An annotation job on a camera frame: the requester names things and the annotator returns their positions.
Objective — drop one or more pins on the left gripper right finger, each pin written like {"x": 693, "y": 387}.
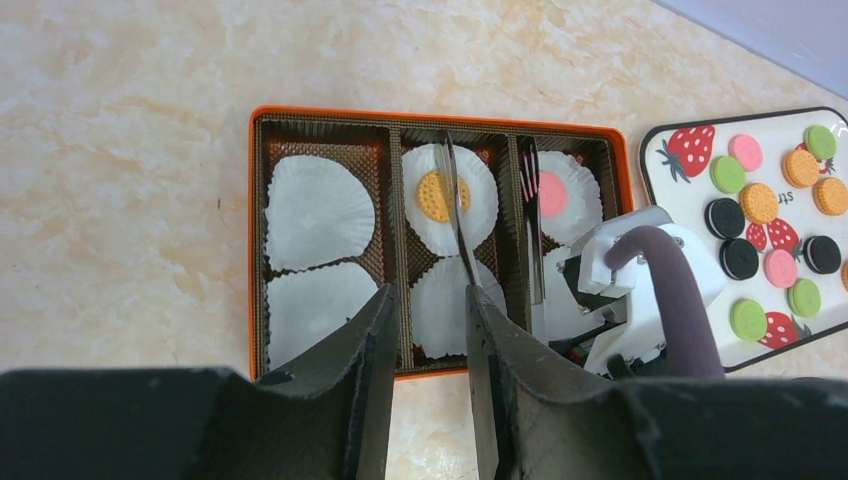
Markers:
{"x": 535, "y": 414}

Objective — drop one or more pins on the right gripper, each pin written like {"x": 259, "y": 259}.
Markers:
{"x": 651, "y": 280}

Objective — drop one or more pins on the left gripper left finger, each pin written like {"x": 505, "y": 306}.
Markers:
{"x": 337, "y": 396}

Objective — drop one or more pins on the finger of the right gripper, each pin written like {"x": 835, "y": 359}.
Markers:
{"x": 453, "y": 201}

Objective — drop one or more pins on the pink cookie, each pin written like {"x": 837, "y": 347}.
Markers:
{"x": 553, "y": 195}

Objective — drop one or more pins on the orange cookie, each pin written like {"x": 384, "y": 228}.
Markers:
{"x": 430, "y": 198}
{"x": 759, "y": 203}
{"x": 844, "y": 275}

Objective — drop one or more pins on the orange cookie box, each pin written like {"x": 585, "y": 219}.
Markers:
{"x": 336, "y": 211}

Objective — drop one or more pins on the black cookie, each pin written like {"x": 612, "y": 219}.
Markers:
{"x": 822, "y": 254}
{"x": 739, "y": 259}
{"x": 724, "y": 218}

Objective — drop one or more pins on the green cookie bottom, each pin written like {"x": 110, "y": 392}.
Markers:
{"x": 748, "y": 320}

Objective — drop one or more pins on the green cookie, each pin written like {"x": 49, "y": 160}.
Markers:
{"x": 820, "y": 142}
{"x": 748, "y": 320}

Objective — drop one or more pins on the strawberry pattern tray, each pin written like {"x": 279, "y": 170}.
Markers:
{"x": 675, "y": 161}

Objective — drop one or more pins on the green cookie top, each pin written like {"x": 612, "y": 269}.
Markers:
{"x": 820, "y": 142}

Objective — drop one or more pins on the black cookie on tray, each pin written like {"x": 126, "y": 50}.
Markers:
{"x": 822, "y": 254}

